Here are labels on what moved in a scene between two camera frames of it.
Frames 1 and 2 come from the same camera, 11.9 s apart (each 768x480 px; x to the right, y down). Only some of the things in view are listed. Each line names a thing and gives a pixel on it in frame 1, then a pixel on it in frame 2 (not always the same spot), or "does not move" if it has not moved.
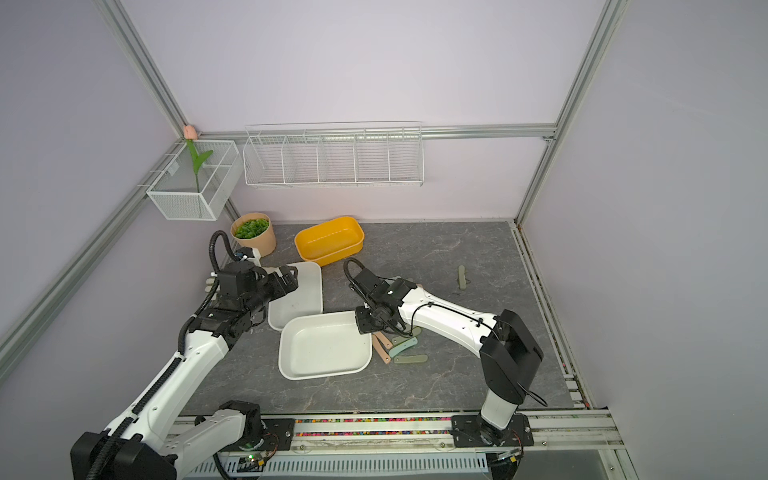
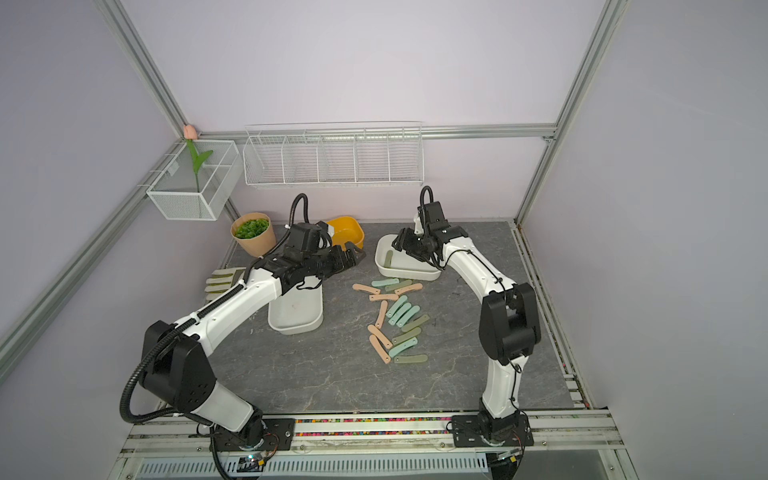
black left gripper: [290, 281] to [351, 260]
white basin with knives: [314, 345] to [394, 263]
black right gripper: [361, 325] to [404, 236]
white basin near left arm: [305, 299] does not move
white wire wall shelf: [334, 154] does not move
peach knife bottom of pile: [382, 352] does not move
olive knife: [414, 332] does not move
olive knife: [410, 358] does not move
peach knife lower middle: [383, 339] does not move
